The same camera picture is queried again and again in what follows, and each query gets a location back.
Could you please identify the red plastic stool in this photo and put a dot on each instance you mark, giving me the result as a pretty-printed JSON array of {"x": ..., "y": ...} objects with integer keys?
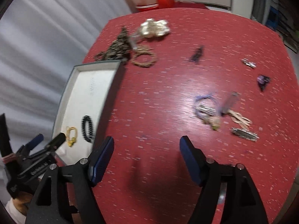
[{"x": 146, "y": 8}]

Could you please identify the small black hair clip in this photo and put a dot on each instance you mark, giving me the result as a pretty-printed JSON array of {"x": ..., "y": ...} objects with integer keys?
[{"x": 196, "y": 54}]

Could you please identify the beige bow hair clip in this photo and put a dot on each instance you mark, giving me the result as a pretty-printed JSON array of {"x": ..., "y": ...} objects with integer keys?
[{"x": 240, "y": 120}]

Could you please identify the person's left hand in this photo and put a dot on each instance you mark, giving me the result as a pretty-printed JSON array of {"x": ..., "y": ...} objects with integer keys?
[{"x": 22, "y": 199}]

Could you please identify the long plain metal hair clip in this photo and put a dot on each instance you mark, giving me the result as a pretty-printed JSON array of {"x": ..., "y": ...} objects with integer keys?
[{"x": 206, "y": 109}]

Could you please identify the silver zigzag hair clip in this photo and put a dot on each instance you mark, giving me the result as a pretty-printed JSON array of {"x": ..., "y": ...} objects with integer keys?
[{"x": 244, "y": 134}]

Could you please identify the cluttered storage rack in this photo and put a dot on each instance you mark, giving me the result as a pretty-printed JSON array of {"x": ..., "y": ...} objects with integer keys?
[{"x": 278, "y": 16}]

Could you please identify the white dotted scrunchie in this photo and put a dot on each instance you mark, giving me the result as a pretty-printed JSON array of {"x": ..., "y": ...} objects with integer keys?
[{"x": 154, "y": 28}]

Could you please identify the leopard print scrunchie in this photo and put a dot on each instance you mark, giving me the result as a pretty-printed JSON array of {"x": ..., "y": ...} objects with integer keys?
[{"x": 119, "y": 44}]

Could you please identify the small silver charm clip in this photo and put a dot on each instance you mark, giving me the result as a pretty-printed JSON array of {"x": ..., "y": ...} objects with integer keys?
[{"x": 248, "y": 63}]

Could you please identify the clear plastic hair claw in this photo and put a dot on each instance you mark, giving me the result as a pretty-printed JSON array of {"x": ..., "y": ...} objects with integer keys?
[{"x": 134, "y": 42}]

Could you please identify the grey jewelry tray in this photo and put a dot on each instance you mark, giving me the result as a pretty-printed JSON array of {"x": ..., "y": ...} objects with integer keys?
[{"x": 86, "y": 91}]

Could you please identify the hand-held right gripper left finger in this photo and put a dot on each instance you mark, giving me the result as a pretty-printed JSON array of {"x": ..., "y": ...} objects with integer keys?
[{"x": 102, "y": 161}]

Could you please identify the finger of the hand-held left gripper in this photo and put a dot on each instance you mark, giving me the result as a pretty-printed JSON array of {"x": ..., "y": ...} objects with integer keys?
[
  {"x": 37, "y": 140},
  {"x": 56, "y": 141}
]

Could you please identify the person's left forearm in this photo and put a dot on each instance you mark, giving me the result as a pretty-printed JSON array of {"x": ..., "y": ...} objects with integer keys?
[{"x": 14, "y": 211}]

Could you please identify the black purple claw clip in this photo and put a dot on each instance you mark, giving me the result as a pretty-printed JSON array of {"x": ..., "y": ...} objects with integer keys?
[{"x": 263, "y": 80}]

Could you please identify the white curtain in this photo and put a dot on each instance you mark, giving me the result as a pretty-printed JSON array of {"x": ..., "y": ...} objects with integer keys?
[{"x": 46, "y": 39}]

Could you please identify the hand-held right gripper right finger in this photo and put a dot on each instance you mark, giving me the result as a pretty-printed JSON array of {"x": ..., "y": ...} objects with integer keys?
[{"x": 191, "y": 161}]

